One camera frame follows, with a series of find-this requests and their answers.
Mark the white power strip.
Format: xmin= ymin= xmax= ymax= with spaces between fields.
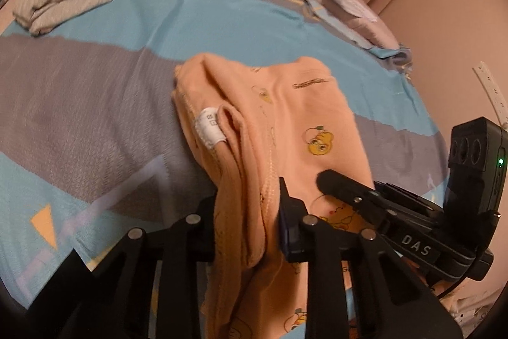
xmin=473 ymin=61 xmax=508 ymax=131

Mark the blue grey bed sheet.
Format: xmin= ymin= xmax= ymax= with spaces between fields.
xmin=0 ymin=0 xmax=451 ymax=339

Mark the orange duck print garment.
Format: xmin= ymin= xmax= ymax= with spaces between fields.
xmin=172 ymin=53 xmax=373 ymax=338

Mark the black camera box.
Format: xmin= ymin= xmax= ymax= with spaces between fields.
xmin=444 ymin=117 xmax=507 ymax=254

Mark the white paper label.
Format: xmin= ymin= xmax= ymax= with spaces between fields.
xmin=335 ymin=0 xmax=378 ymax=23

